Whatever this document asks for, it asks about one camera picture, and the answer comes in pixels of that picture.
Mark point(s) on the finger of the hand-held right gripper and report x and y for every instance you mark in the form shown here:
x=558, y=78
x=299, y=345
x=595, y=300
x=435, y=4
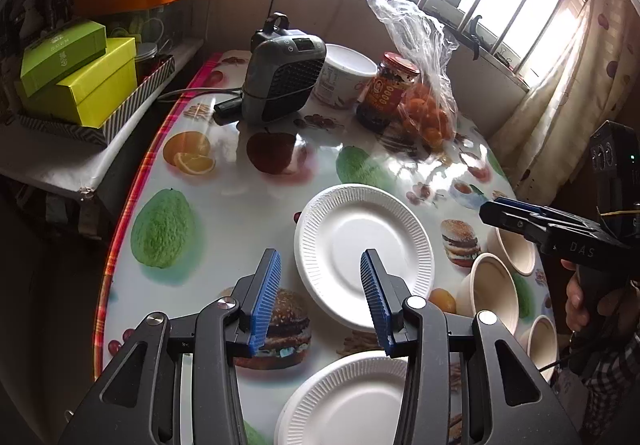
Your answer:
x=520, y=206
x=510, y=222

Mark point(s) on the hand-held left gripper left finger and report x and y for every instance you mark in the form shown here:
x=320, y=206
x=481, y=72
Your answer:
x=265, y=297

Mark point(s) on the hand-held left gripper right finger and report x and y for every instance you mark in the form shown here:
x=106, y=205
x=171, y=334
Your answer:
x=374, y=297

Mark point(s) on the beige paper bowl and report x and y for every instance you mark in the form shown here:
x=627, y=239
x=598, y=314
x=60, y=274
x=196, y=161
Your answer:
x=517, y=255
x=542, y=345
x=492, y=290

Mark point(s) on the white paper plate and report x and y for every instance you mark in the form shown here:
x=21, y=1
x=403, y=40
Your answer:
x=360, y=235
x=345, y=400

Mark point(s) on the person's right forearm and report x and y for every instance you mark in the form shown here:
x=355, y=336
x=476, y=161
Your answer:
x=615, y=375

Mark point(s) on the person's right hand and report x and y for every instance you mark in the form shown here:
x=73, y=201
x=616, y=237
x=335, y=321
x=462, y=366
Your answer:
x=575, y=297

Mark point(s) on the fruit printed tablecloth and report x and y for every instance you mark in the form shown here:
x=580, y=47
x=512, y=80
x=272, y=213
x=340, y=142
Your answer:
x=225, y=205

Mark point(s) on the patterned cream curtain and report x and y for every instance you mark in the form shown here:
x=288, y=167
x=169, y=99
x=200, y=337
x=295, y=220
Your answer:
x=560, y=100

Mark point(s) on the clear bag of oranges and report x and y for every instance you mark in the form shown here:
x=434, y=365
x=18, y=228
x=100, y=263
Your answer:
x=425, y=120

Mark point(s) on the black window hook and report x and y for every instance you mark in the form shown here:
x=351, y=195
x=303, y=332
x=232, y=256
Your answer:
x=475, y=37

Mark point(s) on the red label sauce jar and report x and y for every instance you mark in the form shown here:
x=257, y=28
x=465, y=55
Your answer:
x=382, y=95

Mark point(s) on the black power plug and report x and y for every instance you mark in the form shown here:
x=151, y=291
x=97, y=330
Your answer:
x=229, y=109

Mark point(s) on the grey portable heater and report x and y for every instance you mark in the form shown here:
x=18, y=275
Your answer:
x=280, y=80

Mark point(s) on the white plastic tub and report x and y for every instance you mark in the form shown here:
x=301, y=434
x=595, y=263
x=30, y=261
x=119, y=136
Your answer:
x=340, y=80

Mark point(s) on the striped cardboard tray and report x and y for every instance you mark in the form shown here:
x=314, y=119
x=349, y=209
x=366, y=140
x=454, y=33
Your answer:
x=125, y=112

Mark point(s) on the white side cabinet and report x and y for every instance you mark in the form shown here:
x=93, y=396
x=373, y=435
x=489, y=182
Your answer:
x=65, y=165

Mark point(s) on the tall green box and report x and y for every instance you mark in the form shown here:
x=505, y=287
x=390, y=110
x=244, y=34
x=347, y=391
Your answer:
x=100, y=95

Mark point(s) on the dark lid glass jar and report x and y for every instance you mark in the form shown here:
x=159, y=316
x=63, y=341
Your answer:
x=147, y=60

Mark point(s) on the flat green box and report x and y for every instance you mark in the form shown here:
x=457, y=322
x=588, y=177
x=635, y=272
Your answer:
x=60, y=50

